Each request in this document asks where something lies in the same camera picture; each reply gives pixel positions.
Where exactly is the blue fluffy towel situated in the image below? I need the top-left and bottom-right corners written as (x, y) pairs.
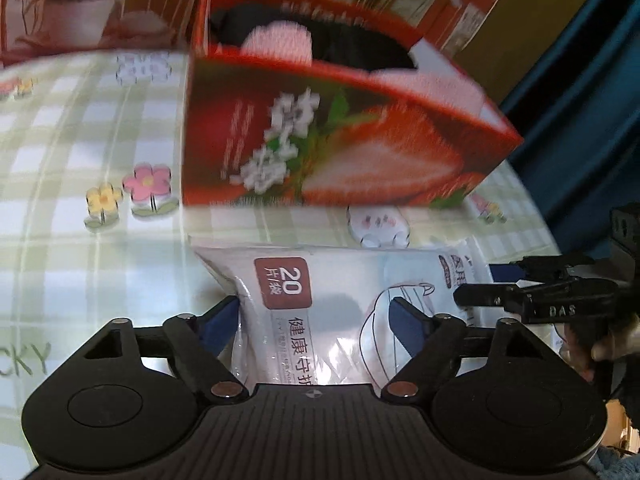
top-left (595, 445), bottom-right (640, 480)

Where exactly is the olive yellow board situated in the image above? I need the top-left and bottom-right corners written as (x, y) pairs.
top-left (465, 0), bottom-right (611, 96)

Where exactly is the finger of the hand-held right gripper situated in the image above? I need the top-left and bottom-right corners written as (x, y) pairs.
top-left (490, 255), bottom-right (596, 281)
top-left (452, 284), bottom-right (531, 311)

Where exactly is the blue curtain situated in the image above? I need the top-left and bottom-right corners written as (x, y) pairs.
top-left (500, 0), bottom-right (640, 261)

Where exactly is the pink cloth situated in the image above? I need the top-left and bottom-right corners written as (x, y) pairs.
top-left (372, 67), bottom-right (488, 116)
top-left (240, 21), bottom-right (315, 66)

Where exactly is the person's right hand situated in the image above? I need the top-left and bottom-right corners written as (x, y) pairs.
top-left (560, 312), bottom-right (640, 386)

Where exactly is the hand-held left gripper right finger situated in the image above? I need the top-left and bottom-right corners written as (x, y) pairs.
top-left (382, 296), bottom-right (571, 401)

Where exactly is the printed backdrop cloth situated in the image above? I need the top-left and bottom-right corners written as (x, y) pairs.
top-left (0, 0), bottom-right (526, 68)

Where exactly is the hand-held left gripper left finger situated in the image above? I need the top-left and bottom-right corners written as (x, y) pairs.
top-left (60, 296), bottom-right (248, 402)

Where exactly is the white face mask packet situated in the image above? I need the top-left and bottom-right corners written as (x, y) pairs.
top-left (190, 237), bottom-right (496, 388)

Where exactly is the black cloth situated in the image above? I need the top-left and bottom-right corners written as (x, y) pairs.
top-left (207, 5), bottom-right (418, 73)

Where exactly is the red cardboard box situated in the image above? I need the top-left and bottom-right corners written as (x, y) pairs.
top-left (181, 0), bottom-right (525, 209)

